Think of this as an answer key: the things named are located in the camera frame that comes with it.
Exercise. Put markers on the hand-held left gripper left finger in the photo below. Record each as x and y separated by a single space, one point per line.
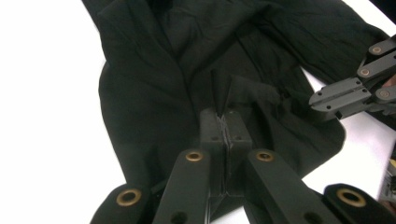
211 146

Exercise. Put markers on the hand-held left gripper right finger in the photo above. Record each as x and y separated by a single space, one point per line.
238 143

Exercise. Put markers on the black garment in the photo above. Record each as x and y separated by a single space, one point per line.
149 93

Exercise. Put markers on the white table cover sheet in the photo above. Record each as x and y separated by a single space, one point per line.
46 109

